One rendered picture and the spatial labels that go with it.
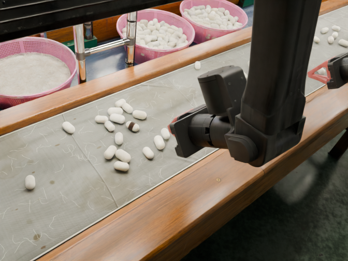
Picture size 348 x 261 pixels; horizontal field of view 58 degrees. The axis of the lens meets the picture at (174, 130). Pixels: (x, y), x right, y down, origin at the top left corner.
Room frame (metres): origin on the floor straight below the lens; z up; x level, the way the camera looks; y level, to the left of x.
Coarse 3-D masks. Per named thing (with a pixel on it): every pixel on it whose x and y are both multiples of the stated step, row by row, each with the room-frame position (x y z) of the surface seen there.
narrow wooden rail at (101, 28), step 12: (228, 0) 1.46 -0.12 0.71; (144, 12) 1.11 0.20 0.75; (180, 12) 1.25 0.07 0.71; (96, 24) 0.96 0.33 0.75; (108, 24) 0.99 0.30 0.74; (36, 36) 0.81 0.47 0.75; (48, 36) 0.83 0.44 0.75; (60, 36) 0.86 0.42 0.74; (72, 36) 0.89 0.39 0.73; (84, 36) 0.92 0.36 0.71; (96, 36) 0.96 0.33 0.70; (108, 36) 0.99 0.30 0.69; (120, 36) 1.03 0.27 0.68; (0, 48) 0.73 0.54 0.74; (12, 48) 0.75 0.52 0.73; (24, 48) 0.78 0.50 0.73
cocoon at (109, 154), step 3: (111, 147) 0.44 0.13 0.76; (114, 147) 0.44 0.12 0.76; (108, 150) 0.43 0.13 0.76; (111, 150) 0.43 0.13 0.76; (114, 150) 0.44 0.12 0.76; (105, 153) 0.42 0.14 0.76; (108, 153) 0.42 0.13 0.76; (111, 153) 0.43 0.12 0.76; (114, 153) 0.43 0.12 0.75; (105, 156) 0.42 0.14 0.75; (108, 156) 0.42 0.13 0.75; (111, 156) 0.42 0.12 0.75
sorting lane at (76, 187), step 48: (240, 48) 1.01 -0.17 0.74; (336, 48) 1.16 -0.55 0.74; (144, 96) 0.66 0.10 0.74; (192, 96) 0.70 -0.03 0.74; (0, 144) 0.40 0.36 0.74; (48, 144) 0.43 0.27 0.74; (96, 144) 0.46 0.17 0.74; (144, 144) 0.49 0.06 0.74; (0, 192) 0.29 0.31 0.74; (48, 192) 0.31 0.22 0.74; (96, 192) 0.33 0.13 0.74; (144, 192) 0.36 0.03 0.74; (0, 240) 0.20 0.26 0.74; (48, 240) 0.22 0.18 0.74
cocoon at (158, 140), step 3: (156, 138) 0.49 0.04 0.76; (159, 138) 0.50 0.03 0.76; (162, 138) 0.50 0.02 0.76; (156, 141) 0.49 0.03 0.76; (159, 141) 0.49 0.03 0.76; (162, 141) 0.49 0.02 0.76; (156, 144) 0.48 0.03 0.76; (159, 144) 0.48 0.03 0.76; (162, 144) 0.48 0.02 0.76; (156, 147) 0.48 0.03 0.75; (159, 147) 0.48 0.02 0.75; (162, 147) 0.48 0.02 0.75
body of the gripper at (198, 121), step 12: (204, 108) 0.42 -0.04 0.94; (180, 120) 0.38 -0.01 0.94; (192, 120) 0.39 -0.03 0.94; (204, 120) 0.38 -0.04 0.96; (180, 132) 0.37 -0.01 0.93; (192, 132) 0.37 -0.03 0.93; (204, 132) 0.36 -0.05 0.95; (180, 144) 0.35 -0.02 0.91; (192, 144) 0.37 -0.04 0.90; (204, 144) 0.35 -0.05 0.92; (180, 156) 0.35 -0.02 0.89
